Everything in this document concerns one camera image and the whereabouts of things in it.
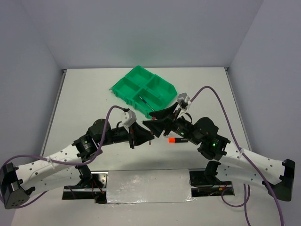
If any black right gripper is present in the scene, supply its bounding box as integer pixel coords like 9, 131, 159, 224
142, 101, 201, 145

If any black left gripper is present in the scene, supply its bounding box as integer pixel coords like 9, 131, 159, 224
99, 121, 154, 149

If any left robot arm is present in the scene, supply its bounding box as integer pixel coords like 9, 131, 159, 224
0, 119, 154, 210

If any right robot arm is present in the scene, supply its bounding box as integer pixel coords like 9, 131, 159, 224
143, 103, 295, 202

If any orange highlighter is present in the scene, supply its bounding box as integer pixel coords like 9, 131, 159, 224
168, 137, 188, 144

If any green four-compartment bin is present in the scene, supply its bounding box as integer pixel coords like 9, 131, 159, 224
110, 65, 177, 119

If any silver tape sheet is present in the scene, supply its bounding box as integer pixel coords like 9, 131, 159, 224
106, 169, 193, 204

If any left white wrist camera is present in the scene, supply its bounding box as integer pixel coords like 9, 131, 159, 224
121, 110, 136, 127

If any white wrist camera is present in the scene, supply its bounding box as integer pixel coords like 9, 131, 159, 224
177, 93, 191, 118
121, 110, 136, 127

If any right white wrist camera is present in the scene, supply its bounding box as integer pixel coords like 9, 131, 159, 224
177, 93, 191, 118

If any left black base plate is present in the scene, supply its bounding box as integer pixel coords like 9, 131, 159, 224
62, 171, 108, 204

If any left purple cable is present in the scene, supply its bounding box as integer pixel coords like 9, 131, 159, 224
0, 105, 129, 208

